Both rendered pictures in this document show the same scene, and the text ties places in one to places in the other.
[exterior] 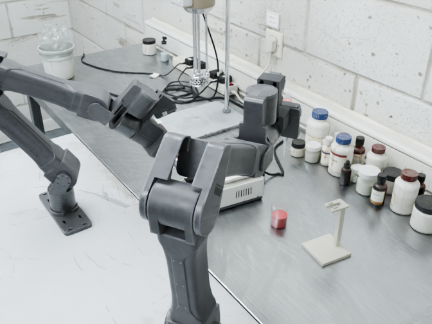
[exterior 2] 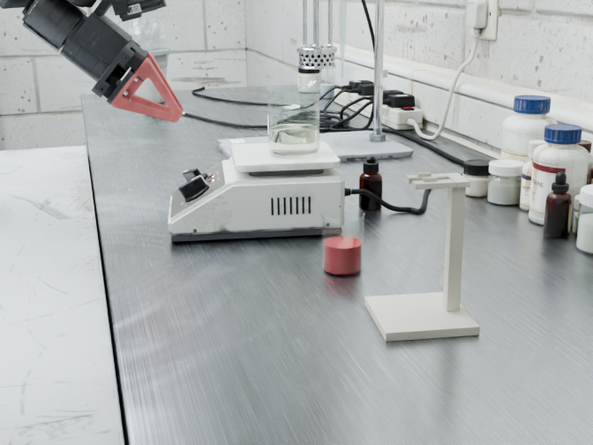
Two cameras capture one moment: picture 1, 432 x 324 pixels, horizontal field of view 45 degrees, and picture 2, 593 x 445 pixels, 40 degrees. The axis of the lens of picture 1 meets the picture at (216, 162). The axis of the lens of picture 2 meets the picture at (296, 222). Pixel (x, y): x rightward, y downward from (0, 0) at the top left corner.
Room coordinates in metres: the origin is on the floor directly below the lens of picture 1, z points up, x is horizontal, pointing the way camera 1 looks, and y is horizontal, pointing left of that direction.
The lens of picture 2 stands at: (0.27, -0.37, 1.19)
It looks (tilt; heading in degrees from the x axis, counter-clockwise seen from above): 17 degrees down; 20
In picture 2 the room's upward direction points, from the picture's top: 1 degrees counter-clockwise
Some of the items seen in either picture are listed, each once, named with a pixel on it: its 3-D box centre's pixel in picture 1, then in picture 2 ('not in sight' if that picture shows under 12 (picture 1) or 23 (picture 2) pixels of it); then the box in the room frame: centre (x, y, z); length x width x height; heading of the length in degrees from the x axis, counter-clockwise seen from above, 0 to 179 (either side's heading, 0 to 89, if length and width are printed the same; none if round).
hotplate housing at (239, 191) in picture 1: (222, 182); (262, 192); (1.14, -0.02, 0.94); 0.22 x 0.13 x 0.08; 116
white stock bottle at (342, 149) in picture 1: (341, 154); (559, 174); (1.26, -0.35, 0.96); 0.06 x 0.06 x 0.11
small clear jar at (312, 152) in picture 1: (312, 152); (506, 183); (1.33, -0.28, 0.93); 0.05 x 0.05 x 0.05
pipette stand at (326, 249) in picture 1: (329, 228); (422, 249); (0.92, -0.25, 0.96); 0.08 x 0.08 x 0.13; 27
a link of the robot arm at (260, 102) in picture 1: (252, 126); not in sight; (0.83, -0.07, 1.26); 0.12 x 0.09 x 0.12; 156
